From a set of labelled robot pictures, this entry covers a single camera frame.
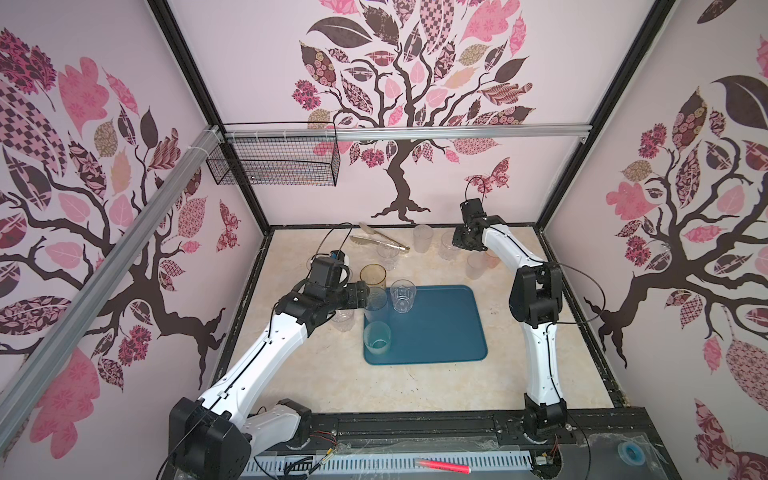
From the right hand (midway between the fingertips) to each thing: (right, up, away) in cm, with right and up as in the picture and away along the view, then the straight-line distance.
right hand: (461, 237), depth 104 cm
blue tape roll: (+34, -54, -33) cm, 72 cm away
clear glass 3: (-26, -7, +5) cm, 27 cm away
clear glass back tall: (-13, 0, +5) cm, 14 cm away
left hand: (-34, -18, -24) cm, 46 cm away
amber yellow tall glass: (-30, -13, -12) cm, 35 cm away
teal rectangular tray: (-9, -27, -16) cm, 33 cm away
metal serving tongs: (-35, -1, +10) cm, 36 cm away
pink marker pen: (-12, -56, -35) cm, 67 cm away
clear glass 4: (-4, -5, +2) cm, 6 cm away
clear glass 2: (-41, -27, -10) cm, 50 cm away
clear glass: (-21, -19, -7) cm, 29 cm away
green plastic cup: (-29, -30, -19) cm, 46 cm away
